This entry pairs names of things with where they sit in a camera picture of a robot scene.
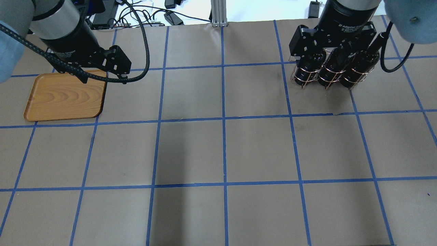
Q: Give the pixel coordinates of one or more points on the aluminium frame post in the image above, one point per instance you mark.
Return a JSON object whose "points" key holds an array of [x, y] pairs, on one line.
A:
{"points": [[219, 13]]}

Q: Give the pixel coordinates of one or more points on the copper wire bottle basket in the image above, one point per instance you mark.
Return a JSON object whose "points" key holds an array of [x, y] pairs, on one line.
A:
{"points": [[339, 65]]}

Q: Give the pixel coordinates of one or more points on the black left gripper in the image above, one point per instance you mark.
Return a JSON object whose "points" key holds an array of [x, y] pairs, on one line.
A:
{"points": [[70, 40]]}

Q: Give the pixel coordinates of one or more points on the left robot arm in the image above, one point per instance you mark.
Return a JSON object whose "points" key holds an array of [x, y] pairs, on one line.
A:
{"points": [[56, 30]]}

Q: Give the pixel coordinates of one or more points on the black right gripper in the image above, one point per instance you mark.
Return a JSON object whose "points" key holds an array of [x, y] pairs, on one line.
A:
{"points": [[344, 18]]}

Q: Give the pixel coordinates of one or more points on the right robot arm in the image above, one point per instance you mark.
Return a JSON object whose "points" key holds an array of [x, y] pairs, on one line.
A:
{"points": [[415, 20]]}

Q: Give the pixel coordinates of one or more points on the black power adapter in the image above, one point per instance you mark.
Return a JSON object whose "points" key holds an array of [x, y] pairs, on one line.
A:
{"points": [[173, 19]]}

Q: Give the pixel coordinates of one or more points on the wooden tray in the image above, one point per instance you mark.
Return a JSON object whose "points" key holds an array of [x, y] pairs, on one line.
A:
{"points": [[56, 96]]}

